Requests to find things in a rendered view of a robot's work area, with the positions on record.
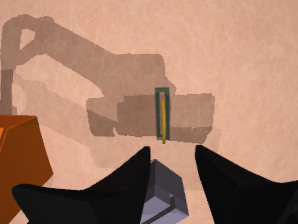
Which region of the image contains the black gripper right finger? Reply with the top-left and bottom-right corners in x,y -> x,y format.
194,144 -> 298,224

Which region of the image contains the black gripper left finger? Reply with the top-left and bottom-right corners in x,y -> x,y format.
12,145 -> 150,224

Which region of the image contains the dark grey box side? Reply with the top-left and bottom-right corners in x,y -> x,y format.
148,160 -> 186,202

